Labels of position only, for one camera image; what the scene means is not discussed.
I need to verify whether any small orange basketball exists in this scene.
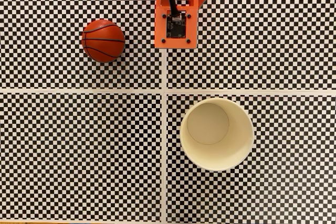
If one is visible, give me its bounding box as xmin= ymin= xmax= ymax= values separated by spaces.
xmin=81 ymin=19 xmax=126 ymax=63

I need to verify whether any cream paper cup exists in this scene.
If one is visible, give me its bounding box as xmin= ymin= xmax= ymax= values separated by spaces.
xmin=180 ymin=97 xmax=255 ymax=172

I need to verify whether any orange camera mount with board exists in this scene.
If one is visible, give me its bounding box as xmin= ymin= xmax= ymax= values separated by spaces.
xmin=154 ymin=0 xmax=200 ymax=49

